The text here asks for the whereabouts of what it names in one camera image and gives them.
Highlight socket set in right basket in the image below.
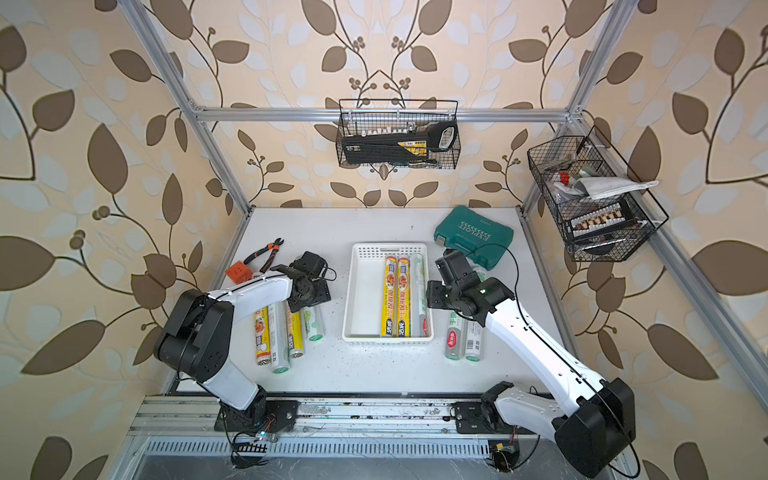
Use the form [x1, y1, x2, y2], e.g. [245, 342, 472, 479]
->
[566, 200, 641, 241]

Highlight wall wire basket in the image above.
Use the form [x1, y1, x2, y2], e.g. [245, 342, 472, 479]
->
[527, 126, 669, 262]
[335, 97, 461, 170]

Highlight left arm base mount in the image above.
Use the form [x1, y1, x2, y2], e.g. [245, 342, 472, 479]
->
[214, 399, 300, 434]

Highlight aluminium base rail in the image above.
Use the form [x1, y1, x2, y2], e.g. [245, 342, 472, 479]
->
[128, 395, 481, 437]

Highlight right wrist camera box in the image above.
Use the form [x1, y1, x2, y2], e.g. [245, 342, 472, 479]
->
[435, 249, 481, 292]

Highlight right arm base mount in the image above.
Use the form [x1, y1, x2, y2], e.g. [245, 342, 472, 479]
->
[450, 401, 531, 436]

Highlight white paper in right basket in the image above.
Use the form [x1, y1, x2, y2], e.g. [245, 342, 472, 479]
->
[574, 177, 659, 200]

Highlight white text wrap roll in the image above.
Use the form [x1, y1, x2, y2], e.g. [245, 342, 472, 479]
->
[464, 321, 483, 362]

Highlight yellow wrap roll group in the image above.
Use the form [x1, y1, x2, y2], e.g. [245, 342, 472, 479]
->
[395, 257, 411, 338]
[380, 256, 397, 337]

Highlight green plastic tool case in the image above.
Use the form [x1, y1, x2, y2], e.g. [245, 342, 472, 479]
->
[434, 206, 514, 270]

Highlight back wall wire basket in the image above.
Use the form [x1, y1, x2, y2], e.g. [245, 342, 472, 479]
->
[335, 97, 461, 170]

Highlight right wall wire basket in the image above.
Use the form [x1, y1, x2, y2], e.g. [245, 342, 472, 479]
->
[527, 126, 669, 262]

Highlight green red-cap wrap roll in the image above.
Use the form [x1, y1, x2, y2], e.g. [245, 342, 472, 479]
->
[444, 312, 467, 361]

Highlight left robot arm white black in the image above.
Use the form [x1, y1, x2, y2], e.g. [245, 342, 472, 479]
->
[153, 257, 331, 411]

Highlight red black pliers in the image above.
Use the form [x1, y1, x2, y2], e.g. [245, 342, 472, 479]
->
[243, 237, 284, 269]

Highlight white green wrap roll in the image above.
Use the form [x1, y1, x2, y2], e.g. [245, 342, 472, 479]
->
[410, 253, 429, 337]

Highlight black yellow tool in basket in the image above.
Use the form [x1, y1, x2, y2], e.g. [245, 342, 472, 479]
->
[336, 120, 460, 168]

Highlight green grape wrap roll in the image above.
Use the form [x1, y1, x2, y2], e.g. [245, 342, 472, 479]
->
[301, 306, 325, 342]

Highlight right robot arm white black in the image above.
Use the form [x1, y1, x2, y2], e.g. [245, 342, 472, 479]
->
[426, 278, 636, 479]

